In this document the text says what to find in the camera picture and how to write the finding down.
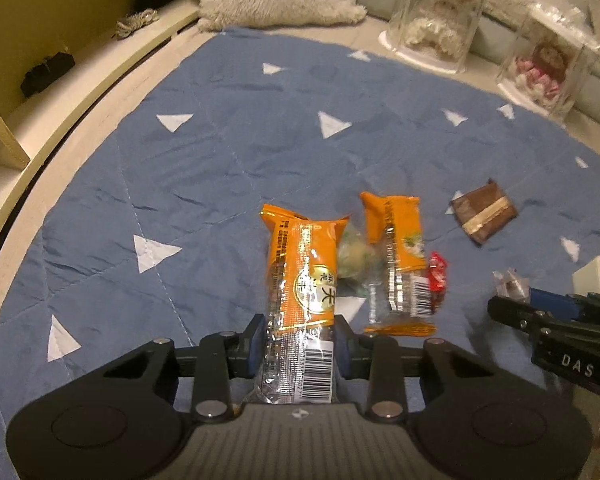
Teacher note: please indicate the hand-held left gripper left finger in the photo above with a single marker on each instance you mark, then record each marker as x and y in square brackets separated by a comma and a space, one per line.
[256, 350]

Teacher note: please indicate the pink dress doll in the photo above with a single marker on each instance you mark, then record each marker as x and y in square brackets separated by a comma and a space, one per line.
[540, 72]

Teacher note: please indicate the red candy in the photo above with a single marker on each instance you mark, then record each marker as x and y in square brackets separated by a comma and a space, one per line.
[439, 275]

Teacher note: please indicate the green clear candy packet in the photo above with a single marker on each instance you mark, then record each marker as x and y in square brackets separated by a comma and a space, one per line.
[357, 260]

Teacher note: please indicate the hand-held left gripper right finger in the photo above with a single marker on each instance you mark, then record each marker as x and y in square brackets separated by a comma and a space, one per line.
[344, 352]

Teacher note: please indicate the small black item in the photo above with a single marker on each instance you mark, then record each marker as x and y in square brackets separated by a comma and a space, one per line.
[47, 74]

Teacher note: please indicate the brown chocolate bar wrapper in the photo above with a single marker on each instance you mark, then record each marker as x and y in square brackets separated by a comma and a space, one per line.
[482, 212]

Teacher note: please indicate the curved wooden shelf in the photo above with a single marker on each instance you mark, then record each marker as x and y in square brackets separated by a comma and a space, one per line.
[105, 75]

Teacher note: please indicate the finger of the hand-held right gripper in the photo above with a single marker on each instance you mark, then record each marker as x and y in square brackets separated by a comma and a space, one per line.
[555, 302]
[507, 312]

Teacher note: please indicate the clear case with pink doll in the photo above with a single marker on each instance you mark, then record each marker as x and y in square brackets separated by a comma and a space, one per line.
[570, 50]

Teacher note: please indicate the cream dress doll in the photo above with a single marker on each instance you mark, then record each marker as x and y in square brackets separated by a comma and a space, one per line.
[437, 30]

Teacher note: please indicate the blue quilted triangle mat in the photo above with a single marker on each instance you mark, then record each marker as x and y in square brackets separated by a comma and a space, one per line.
[230, 135]

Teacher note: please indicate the grey candy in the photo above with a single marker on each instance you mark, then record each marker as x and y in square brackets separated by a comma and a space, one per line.
[511, 284]

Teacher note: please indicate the orange snack packet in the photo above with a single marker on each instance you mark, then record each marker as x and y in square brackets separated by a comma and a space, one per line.
[300, 270]
[397, 240]

